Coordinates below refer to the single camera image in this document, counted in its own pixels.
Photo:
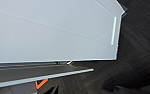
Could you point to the orange folding stand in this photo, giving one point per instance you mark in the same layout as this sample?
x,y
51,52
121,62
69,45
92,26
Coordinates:
x,y
41,83

